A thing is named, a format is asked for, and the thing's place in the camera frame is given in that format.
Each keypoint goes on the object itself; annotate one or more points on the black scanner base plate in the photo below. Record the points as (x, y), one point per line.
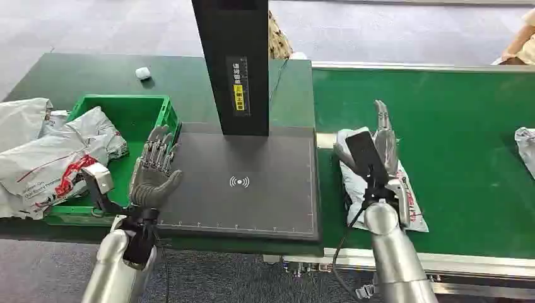
(250, 200)

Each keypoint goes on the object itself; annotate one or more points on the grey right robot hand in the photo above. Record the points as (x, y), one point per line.
(385, 142)

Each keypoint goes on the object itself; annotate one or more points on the green plastic crate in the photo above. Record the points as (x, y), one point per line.
(129, 115)

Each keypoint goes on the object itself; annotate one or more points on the black and yellow column label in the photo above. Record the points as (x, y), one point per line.
(238, 85)

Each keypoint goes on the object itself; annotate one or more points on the small white round object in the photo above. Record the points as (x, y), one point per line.
(142, 73)

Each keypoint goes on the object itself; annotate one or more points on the plain grey parcel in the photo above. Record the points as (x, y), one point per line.
(21, 121)

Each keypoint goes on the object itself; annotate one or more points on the grey parcel bag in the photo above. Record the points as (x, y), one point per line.
(526, 148)

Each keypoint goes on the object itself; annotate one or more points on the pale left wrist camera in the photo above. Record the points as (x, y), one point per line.
(99, 176)

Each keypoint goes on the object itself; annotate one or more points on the black scanner column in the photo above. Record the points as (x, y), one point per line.
(228, 37)

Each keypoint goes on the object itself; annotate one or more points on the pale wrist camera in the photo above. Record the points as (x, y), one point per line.
(99, 176)
(403, 203)

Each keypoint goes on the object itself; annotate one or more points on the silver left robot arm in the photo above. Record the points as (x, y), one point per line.
(110, 267)

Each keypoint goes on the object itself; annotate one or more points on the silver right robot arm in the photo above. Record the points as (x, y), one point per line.
(395, 259)

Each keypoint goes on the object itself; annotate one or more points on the grey parcel with red stripe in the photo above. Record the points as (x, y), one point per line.
(355, 188)

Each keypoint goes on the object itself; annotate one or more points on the black right wrist bracket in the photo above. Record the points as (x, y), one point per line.
(365, 157)

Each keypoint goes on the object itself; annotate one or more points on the person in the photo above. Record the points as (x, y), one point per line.
(520, 44)
(278, 39)

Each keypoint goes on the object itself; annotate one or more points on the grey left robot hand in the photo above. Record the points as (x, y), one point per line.
(152, 184)

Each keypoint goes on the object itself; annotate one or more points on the small white labelled parcel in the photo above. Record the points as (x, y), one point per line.
(56, 121)

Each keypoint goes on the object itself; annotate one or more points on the large grey parcel red print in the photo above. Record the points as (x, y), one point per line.
(37, 171)

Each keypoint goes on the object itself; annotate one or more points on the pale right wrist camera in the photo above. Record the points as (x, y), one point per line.
(403, 203)

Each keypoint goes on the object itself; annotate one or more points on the crumpled grey parcel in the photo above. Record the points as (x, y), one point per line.
(98, 129)

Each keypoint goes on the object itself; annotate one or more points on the green conveyor belt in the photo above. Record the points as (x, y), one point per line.
(459, 167)

